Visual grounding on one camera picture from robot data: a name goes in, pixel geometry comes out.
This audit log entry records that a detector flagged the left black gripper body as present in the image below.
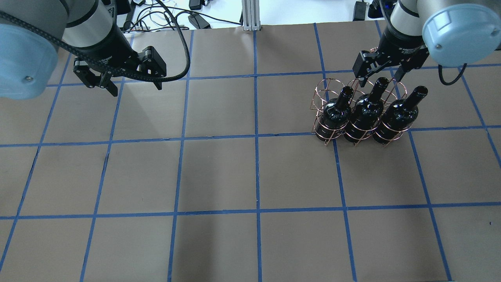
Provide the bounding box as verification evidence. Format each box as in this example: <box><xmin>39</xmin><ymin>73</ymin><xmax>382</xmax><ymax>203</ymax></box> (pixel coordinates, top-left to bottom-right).
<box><xmin>73</xmin><ymin>25</ymin><xmax>140</xmax><ymax>79</ymax></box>

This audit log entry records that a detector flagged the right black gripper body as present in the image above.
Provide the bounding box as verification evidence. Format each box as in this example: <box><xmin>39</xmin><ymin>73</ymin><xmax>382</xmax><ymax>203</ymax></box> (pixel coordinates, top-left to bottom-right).
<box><xmin>371</xmin><ymin>27</ymin><xmax>429</xmax><ymax>73</ymax></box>

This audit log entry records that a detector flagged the black wine bottle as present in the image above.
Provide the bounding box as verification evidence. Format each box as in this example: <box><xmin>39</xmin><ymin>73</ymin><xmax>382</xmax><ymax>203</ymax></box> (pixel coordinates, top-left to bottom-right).
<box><xmin>372</xmin><ymin>86</ymin><xmax>428</xmax><ymax>145</ymax></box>
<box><xmin>343</xmin><ymin>77</ymin><xmax>389</xmax><ymax>143</ymax></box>
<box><xmin>315</xmin><ymin>86</ymin><xmax>354</xmax><ymax>142</ymax></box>

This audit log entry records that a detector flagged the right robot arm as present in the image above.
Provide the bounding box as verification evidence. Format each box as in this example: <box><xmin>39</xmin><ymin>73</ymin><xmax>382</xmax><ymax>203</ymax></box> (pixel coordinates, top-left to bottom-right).
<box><xmin>353</xmin><ymin>0</ymin><xmax>501</xmax><ymax>87</ymax></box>

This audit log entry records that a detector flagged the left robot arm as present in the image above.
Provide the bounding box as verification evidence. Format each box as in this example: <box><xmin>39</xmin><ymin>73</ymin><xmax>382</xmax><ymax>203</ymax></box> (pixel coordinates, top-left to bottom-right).
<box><xmin>0</xmin><ymin>0</ymin><xmax>166</xmax><ymax>99</ymax></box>

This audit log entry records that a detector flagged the black wine bottle in basket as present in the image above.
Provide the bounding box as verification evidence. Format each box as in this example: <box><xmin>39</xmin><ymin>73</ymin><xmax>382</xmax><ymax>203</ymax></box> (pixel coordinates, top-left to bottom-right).
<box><xmin>315</xmin><ymin>86</ymin><xmax>354</xmax><ymax>142</ymax></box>
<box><xmin>372</xmin><ymin>86</ymin><xmax>428</xmax><ymax>145</ymax></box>

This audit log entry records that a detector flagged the black power adapter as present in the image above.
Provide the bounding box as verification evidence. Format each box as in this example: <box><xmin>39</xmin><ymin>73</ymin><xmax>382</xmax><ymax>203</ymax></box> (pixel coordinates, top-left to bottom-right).
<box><xmin>188</xmin><ymin>14</ymin><xmax>211</xmax><ymax>30</ymax></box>

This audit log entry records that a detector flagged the copper wire wine basket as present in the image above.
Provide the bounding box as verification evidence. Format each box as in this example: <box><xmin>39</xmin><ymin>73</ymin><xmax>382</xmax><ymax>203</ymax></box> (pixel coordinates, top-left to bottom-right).
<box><xmin>311</xmin><ymin>47</ymin><xmax>414</xmax><ymax>148</ymax></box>

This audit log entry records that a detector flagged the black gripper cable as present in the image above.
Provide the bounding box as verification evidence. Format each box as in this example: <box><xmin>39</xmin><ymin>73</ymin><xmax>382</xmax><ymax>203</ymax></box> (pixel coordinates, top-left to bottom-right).
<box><xmin>0</xmin><ymin>0</ymin><xmax>191</xmax><ymax>83</ymax></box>

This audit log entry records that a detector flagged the aluminium frame post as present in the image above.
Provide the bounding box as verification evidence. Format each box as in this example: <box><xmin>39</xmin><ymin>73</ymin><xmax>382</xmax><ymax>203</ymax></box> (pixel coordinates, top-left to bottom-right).
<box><xmin>241</xmin><ymin>0</ymin><xmax>261</xmax><ymax>31</ymax></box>

